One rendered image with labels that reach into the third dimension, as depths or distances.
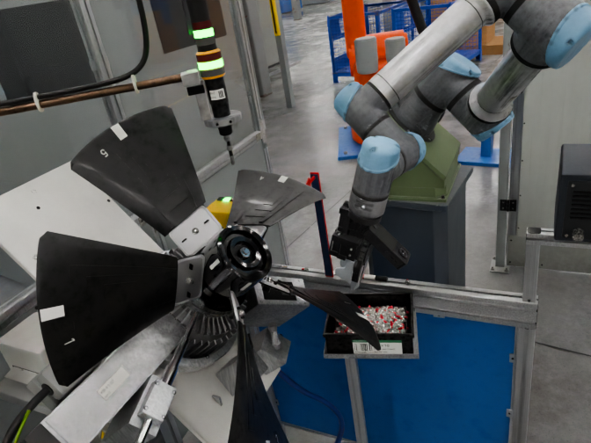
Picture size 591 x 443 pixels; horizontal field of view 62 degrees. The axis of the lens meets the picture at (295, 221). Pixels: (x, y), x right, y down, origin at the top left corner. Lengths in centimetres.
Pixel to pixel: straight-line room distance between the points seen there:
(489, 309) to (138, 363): 87
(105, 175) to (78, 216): 19
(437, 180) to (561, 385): 120
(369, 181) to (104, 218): 60
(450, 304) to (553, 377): 110
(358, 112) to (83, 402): 73
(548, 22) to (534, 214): 184
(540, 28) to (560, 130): 159
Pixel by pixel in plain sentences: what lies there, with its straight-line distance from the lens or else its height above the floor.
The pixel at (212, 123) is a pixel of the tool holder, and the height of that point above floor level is 145.
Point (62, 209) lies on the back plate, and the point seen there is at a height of 130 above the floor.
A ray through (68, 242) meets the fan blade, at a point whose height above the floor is 137.
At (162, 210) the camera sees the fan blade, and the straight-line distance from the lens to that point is 98.
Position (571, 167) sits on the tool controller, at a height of 123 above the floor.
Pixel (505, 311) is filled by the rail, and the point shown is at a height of 83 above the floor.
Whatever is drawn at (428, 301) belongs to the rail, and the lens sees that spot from 140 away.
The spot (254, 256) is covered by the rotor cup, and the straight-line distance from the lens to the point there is 94.
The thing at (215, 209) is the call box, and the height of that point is 107.
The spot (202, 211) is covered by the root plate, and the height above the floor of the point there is 128.
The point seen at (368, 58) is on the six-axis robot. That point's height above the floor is 87.
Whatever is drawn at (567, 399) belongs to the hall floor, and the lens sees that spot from 234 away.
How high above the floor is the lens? 167
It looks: 27 degrees down
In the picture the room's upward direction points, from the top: 10 degrees counter-clockwise
